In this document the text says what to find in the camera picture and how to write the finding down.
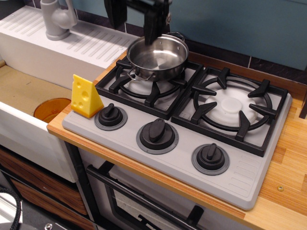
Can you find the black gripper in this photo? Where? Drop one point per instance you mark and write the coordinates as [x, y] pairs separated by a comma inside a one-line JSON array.
[[156, 15]]

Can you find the stainless steel pot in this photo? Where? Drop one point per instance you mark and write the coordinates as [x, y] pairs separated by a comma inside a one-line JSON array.
[[163, 60]]

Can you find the yellow cheese wedge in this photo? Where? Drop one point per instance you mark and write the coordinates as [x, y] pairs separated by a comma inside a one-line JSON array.
[[85, 99]]

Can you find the black left stove knob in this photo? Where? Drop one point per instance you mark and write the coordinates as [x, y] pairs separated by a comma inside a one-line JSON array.
[[111, 118]]

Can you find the black stove knob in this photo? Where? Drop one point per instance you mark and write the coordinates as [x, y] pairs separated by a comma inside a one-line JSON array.
[[157, 137], [111, 118], [210, 159]]

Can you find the black middle stove knob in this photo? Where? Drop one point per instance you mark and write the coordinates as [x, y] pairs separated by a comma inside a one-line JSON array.
[[157, 137]]

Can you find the black right stove knob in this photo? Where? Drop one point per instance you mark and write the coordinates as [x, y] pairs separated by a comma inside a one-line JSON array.
[[210, 159]]

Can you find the grey toy stove top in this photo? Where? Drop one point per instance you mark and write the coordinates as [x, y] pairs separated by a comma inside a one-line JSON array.
[[239, 185]]

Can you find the grey toy faucet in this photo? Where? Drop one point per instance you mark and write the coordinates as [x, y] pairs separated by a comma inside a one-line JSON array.
[[58, 21]]

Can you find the black left burner grate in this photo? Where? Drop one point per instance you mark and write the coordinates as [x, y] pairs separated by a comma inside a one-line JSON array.
[[156, 98]]

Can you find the black burner grate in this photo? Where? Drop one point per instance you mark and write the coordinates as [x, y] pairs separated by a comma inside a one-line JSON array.
[[156, 98], [244, 113]]

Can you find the white toy sink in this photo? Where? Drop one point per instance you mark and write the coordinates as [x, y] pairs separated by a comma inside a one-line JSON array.
[[34, 69]]

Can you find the black right burner grate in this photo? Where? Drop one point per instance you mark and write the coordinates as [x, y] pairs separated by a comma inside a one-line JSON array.
[[244, 113]]

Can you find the upper wooden drawer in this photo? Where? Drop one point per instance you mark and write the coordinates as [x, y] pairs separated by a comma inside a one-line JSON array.
[[47, 182]]

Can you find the wooden drawer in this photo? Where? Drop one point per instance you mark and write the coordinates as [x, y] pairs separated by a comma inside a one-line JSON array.
[[65, 215], [47, 182]]

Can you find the toy oven door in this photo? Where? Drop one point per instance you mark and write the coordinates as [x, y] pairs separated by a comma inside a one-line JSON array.
[[135, 203]]

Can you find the lower wooden drawer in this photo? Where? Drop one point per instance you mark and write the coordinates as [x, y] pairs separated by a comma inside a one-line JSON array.
[[65, 215]]

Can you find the brass screw right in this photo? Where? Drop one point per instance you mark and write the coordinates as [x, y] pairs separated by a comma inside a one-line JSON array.
[[280, 188]]

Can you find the black oven door handle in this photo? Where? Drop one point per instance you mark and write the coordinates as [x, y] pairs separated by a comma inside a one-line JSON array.
[[101, 174]]

